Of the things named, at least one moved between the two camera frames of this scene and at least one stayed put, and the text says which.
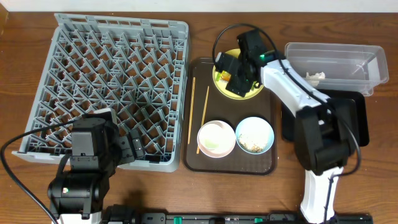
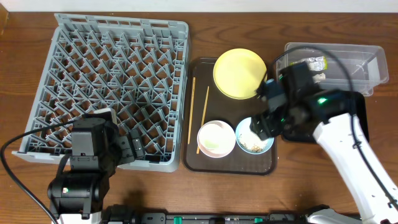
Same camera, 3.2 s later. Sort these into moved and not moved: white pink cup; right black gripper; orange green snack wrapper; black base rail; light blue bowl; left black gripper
Moved: orange green snack wrapper; right black gripper
Not moved: black base rail; white pink cup; light blue bowl; left black gripper
